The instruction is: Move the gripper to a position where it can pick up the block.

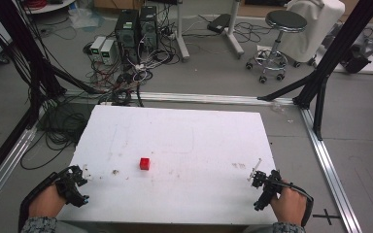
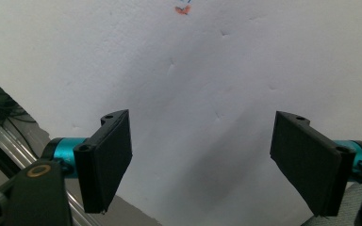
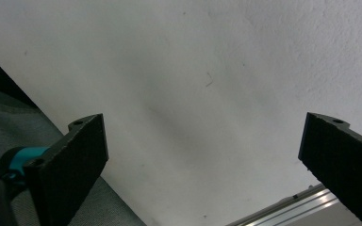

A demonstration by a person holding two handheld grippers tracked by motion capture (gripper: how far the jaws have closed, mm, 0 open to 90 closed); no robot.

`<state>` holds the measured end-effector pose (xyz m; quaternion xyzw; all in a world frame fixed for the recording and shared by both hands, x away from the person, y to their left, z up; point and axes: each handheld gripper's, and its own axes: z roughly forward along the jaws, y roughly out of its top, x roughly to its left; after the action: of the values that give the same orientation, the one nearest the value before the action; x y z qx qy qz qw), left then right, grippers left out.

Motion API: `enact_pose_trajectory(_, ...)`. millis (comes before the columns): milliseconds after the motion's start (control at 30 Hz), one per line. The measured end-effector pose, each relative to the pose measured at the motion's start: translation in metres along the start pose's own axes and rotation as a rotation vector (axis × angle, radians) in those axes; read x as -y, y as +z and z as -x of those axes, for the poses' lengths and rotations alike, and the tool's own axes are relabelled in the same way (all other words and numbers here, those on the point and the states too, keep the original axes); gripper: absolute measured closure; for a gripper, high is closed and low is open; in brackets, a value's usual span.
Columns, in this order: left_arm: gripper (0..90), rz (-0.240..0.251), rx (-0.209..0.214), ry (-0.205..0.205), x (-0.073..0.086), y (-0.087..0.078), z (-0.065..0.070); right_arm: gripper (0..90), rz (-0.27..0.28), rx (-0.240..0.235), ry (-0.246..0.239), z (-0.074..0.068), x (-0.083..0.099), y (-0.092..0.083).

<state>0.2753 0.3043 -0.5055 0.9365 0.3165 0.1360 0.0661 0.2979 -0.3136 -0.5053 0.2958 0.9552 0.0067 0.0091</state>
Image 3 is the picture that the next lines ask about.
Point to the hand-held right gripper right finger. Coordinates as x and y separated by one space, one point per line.
342 157

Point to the aluminium profile rail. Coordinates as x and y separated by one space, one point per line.
295 208

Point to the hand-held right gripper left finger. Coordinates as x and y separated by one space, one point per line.
66 169

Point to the grey cloth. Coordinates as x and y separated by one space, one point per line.
6 125

